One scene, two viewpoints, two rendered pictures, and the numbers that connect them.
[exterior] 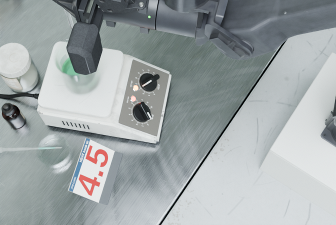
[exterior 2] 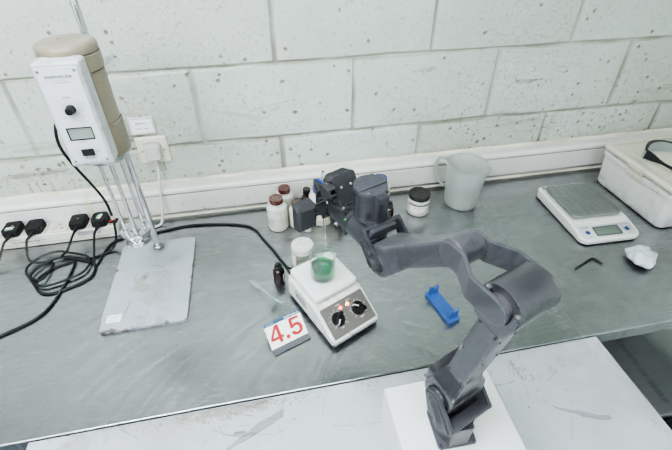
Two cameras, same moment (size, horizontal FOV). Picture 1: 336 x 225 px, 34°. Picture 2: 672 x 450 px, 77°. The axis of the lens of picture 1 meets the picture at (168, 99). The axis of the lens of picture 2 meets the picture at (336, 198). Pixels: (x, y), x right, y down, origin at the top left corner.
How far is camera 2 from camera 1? 0.38 m
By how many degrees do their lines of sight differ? 39
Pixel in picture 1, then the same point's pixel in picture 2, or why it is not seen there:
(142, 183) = (304, 362)
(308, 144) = (413, 408)
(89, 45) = (303, 209)
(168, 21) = (351, 226)
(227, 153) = (369, 390)
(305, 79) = not seen: hidden behind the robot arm
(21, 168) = (257, 303)
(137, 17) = (340, 216)
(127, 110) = (330, 310)
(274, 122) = not seen: hidden behind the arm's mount
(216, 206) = (331, 414)
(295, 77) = not seen: hidden behind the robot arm
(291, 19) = (402, 249)
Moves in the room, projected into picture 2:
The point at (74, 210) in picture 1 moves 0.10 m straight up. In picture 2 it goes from (257, 344) to (252, 316)
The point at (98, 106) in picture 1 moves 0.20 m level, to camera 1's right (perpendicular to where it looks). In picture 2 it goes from (316, 292) to (385, 346)
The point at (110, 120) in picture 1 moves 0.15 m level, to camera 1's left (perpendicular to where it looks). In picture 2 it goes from (316, 306) to (274, 272)
